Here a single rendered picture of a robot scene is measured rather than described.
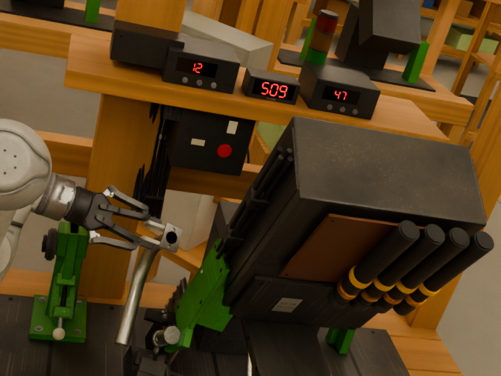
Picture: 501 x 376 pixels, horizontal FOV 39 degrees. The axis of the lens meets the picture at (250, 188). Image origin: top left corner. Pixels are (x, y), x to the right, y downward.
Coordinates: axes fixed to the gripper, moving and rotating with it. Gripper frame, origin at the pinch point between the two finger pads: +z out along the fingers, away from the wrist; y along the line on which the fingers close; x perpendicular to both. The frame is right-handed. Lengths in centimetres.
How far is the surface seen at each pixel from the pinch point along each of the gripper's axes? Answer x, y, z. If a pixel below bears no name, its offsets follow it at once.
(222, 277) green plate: -11.8, -6.7, 12.1
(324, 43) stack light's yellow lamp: -15, 54, 21
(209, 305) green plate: -5.3, -11.7, 13.7
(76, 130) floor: 317, 133, 22
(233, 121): -8.2, 28.4, 6.6
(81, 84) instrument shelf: -5.1, 23.0, -26.8
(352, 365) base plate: 15, -11, 67
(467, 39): 484, 529, 485
